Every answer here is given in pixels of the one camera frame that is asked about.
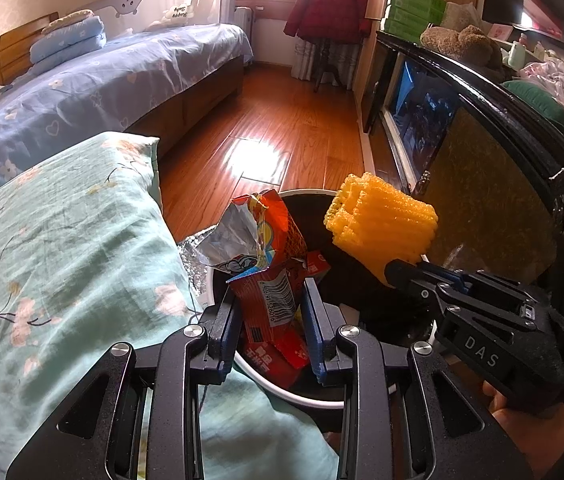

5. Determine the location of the red coat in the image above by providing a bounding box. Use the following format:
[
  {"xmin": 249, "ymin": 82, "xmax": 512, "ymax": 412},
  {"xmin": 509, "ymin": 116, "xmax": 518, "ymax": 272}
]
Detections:
[{"xmin": 283, "ymin": 0, "xmax": 371, "ymax": 43}]

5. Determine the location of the red foil snack bag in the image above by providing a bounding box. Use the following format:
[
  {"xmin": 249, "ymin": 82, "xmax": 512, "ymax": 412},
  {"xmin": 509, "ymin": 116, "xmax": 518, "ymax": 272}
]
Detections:
[{"xmin": 197, "ymin": 189, "xmax": 313, "ymax": 341}]

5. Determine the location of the bed with blue sheet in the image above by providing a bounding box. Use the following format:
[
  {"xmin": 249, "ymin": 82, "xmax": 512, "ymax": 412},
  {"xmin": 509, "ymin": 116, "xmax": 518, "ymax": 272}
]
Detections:
[{"xmin": 0, "ymin": 24, "xmax": 255, "ymax": 211}]

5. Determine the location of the dark coat rack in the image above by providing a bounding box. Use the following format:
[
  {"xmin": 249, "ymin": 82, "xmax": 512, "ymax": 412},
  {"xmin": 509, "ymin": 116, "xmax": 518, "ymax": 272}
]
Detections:
[{"xmin": 312, "ymin": 37, "xmax": 353, "ymax": 93}]

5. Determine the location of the dark green cushion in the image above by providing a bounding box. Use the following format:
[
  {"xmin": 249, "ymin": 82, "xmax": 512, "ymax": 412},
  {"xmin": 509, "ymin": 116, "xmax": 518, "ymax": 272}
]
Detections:
[{"xmin": 502, "ymin": 79, "xmax": 564, "ymax": 148}]

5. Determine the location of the grey bed guard rail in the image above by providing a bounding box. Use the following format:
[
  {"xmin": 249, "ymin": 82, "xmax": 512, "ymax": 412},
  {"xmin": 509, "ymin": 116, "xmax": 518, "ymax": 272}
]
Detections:
[{"xmin": 72, "ymin": 0, "xmax": 225, "ymax": 36}]

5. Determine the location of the black trash bin white rim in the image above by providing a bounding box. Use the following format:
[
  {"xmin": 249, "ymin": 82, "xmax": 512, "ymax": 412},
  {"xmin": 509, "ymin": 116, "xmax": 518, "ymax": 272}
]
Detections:
[{"xmin": 202, "ymin": 188, "xmax": 438, "ymax": 411}]

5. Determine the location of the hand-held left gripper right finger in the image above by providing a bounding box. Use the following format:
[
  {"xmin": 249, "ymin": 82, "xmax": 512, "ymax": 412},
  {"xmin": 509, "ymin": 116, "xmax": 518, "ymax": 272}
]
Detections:
[{"xmin": 303, "ymin": 278, "xmax": 534, "ymax": 480}]

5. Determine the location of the small pale pillow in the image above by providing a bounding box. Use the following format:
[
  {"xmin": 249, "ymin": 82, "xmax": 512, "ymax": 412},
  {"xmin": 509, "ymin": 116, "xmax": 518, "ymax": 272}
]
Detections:
[{"xmin": 42, "ymin": 10, "xmax": 93, "ymax": 31}]

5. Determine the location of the red wrapper with white logo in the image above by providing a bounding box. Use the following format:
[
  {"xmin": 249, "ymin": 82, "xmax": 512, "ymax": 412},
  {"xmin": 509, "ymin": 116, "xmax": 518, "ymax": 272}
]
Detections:
[{"xmin": 237, "ymin": 327, "xmax": 313, "ymax": 387}]

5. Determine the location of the black tv cabinet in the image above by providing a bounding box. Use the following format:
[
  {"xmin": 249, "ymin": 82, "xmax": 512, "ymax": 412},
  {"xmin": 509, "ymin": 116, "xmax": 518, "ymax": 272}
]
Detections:
[{"xmin": 359, "ymin": 30, "xmax": 564, "ymax": 291}]

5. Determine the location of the person's right hand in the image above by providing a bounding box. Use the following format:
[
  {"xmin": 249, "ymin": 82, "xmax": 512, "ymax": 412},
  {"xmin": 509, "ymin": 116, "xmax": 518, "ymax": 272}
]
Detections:
[{"xmin": 482, "ymin": 382, "xmax": 564, "ymax": 480}]

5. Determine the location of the clear plastic bag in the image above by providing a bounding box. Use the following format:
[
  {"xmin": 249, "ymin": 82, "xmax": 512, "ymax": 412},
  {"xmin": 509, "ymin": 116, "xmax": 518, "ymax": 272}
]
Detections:
[{"xmin": 442, "ymin": 2, "xmax": 483, "ymax": 31}]

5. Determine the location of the brown plush toy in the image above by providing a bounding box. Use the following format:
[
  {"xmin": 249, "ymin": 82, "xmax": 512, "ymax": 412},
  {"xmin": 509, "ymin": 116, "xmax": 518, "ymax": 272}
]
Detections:
[{"xmin": 419, "ymin": 24, "xmax": 505, "ymax": 68}]

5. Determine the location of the white pink cloth bundle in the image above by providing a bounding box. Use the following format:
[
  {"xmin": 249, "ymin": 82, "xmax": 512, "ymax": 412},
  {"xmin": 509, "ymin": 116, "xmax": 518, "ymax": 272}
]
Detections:
[{"xmin": 519, "ymin": 57, "xmax": 564, "ymax": 106}]

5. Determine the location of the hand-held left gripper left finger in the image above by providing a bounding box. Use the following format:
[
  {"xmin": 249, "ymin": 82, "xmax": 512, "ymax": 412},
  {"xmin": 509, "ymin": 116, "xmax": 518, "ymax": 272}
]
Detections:
[{"xmin": 6, "ymin": 294, "xmax": 241, "ymax": 480}]

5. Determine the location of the pale green bottle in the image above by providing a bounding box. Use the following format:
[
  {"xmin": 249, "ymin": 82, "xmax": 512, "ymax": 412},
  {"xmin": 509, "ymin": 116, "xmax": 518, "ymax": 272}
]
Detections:
[{"xmin": 507, "ymin": 40, "xmax": 525, "ymax": 71}]

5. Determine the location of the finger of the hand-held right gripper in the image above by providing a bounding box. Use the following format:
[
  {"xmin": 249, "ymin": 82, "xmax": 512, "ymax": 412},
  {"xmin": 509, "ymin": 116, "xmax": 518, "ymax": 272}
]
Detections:
[
  {"xmin": 429, "ymin": 265, "xmax": 536, "ymax": 319},
  {"xmin": 383, "ymin": 258, "xmax": 468, "ymax": 312}
]

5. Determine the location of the white radiator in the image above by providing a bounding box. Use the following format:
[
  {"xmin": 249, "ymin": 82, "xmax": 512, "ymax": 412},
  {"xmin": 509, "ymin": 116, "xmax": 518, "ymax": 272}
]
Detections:
[{"xmin": 234, "ymin": 6, "xmax": 255, "ymax": 63}]

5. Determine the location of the stack of green boxes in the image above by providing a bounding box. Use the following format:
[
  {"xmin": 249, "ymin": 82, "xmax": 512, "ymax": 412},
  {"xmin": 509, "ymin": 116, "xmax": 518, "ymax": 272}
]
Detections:
[{"xmin": 379, "ymin": 0, "xmax": 449, "ymax": 35}]

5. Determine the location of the folded blue blanket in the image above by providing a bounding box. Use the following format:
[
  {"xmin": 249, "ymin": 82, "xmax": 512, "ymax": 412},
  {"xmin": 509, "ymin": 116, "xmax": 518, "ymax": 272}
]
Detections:
[{"xmin": 29, "ymin": 16, "xmax": 107, "ymax": 64}]

